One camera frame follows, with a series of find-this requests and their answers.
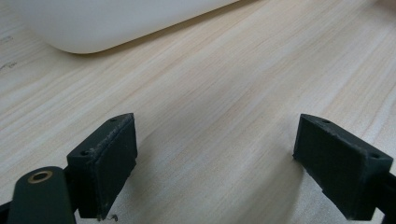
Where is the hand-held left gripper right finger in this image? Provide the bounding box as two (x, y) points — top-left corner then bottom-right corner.
(292, 113), (394, 221)

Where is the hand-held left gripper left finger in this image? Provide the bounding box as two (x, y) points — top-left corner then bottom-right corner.
(65, 112), (138, 221)

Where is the white plastic container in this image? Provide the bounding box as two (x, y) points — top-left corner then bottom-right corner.
(6, 0), (241, 55)

